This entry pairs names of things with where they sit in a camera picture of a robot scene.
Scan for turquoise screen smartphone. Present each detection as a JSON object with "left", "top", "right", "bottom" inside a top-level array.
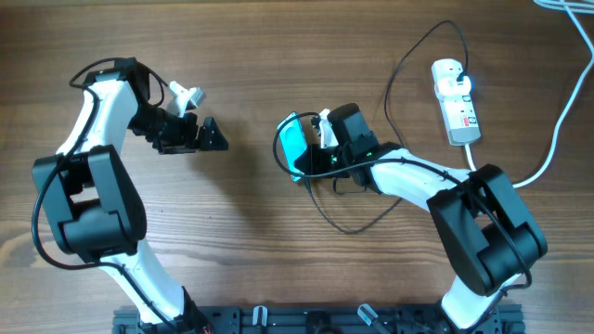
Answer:
[{"left": 277, "top": 111, "right": 307, "bottom": 174}]

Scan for black USB charging cable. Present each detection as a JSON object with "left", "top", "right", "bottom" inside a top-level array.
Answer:
[{"left": 303, "top": 19, "right": 470, "bottom": 235}]

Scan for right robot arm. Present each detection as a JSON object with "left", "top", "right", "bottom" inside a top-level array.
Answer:
[{"left": 276, "top": 103, "right": 548, "bottom": 332}]

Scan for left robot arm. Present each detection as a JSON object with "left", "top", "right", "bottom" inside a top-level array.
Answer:
[{"left": 31, "top": 58, "right": 228, "bottom": 333}]

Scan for white charger plug adapter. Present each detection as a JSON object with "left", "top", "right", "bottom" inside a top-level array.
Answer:
[{"left": 434, "top": 75, "right": 471, "bottom": 100}]

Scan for white power strip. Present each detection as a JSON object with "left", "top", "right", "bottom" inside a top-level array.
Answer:
[{"left": 431, "top": 58, "right": 481, "bottom": 147}]

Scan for white power strip cord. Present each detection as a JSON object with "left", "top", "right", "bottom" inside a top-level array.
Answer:
[{"left": 462, "top": 0, "right": 594, "bottom": 190}]

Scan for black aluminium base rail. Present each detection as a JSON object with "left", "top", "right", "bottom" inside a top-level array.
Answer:
[{"left": 111, "top": 304, "right": 526, "bottom": 334}]

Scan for white cables at corner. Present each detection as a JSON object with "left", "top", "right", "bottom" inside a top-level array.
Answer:
[{"left": 532, "top": 0, "right": 594, "bottom": 15}]

